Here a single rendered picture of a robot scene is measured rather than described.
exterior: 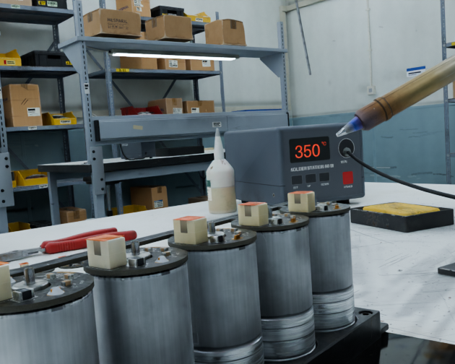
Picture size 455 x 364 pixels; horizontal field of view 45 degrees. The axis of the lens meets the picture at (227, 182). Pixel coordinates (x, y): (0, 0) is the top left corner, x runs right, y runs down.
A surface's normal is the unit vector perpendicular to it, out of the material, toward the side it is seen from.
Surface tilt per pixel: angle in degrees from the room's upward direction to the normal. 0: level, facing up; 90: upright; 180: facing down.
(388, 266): 0
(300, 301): 90
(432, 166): 90
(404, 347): 0
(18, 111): 89
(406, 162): 90
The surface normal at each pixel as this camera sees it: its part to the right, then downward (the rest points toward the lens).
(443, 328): -0.07, -0.99
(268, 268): -0.21, 0.10
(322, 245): 0.05, 0.08
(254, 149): -0.91, 0.10
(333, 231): 0.31, 0.06
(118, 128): 0.62, 0.02
